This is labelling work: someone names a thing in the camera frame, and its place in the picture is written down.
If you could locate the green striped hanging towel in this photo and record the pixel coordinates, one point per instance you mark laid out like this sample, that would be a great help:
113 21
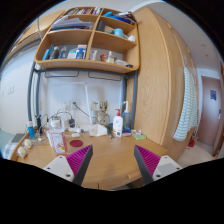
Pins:
188 118

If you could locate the brown room door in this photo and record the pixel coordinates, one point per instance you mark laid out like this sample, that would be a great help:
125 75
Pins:
211 107

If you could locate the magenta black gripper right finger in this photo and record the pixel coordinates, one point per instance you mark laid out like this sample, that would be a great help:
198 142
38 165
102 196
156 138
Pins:
153 167

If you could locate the wooden wardrobe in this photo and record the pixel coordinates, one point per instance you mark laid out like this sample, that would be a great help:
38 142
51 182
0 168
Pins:
164 56

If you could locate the round red coaster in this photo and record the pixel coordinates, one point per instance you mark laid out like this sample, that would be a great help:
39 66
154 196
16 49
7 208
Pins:
76 143

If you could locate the white tissue pack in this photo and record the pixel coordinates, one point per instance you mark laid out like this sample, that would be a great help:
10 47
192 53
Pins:
97 130

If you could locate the wooden wall shelf unit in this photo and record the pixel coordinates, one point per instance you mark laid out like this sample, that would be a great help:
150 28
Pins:
90 38

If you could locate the wrapped bread bun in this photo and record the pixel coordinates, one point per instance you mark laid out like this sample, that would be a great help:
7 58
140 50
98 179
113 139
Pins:
28 143
22 152

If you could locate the white pump lotion bottle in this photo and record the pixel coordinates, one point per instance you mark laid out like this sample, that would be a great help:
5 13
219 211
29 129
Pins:
118 124

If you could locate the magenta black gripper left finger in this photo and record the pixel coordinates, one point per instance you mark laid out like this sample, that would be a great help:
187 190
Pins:
72 167

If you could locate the clear plastic water bottle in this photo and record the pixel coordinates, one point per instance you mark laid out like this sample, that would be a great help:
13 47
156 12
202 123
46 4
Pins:
57 136

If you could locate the green sponge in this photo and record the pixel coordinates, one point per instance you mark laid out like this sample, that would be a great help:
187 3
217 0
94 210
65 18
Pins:
140 137

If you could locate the blue tube bottle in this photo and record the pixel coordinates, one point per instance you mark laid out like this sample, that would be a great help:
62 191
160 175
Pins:
31 129

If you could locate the clear wash bottle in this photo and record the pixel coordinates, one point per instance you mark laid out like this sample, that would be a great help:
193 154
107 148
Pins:
126 115

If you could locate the Groot figurine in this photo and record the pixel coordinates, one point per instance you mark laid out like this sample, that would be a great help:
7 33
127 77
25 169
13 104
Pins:
102 116

